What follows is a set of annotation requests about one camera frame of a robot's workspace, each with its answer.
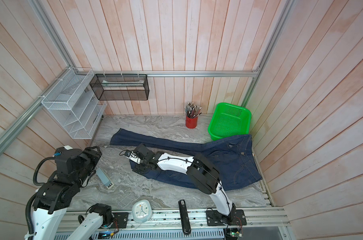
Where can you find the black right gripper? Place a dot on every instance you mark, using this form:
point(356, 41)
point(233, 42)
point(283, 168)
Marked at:
point(139, 169)

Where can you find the white round alarm clock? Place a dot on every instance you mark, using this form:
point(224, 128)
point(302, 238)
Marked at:
point(141, 211)

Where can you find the left vertical aluminium post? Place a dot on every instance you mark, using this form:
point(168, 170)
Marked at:
point(41, 13)

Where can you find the black remote control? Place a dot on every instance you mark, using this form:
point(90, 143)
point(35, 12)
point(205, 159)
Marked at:
point(185, 223)

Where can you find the right vertical aluminium post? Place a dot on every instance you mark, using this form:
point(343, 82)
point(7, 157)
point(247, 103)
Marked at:
point(275, 30)

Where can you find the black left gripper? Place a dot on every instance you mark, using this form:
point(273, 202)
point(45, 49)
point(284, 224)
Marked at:
point(90, 152)

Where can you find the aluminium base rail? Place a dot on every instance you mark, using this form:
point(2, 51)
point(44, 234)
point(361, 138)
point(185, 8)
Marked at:
point(166, 224)

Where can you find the vertical aluminium post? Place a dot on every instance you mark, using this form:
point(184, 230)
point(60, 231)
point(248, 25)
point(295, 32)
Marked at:
point(275, 30)
point(41, 13)

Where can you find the left aluminium frame rail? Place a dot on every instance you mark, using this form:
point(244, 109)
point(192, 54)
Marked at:
point(17, 126)

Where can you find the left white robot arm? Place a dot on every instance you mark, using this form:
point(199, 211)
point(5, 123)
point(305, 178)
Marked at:
point(46, 208)

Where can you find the horizontal aluminium frame rail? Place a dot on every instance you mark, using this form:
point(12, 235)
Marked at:
point(182, 74)

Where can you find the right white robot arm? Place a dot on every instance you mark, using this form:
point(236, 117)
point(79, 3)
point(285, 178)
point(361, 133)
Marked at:
point(201, 172)

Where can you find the black mesh wall basket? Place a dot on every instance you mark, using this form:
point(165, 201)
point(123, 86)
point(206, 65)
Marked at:
point(120, 87)

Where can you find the green plastic basket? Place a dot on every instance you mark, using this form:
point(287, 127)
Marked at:
point(229, 120)

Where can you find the red metal pencil cup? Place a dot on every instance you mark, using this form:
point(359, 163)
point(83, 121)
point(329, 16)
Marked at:
point(191, 123)

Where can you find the white wire mesh shelf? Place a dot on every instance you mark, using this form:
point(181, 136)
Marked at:
point(74, 105)

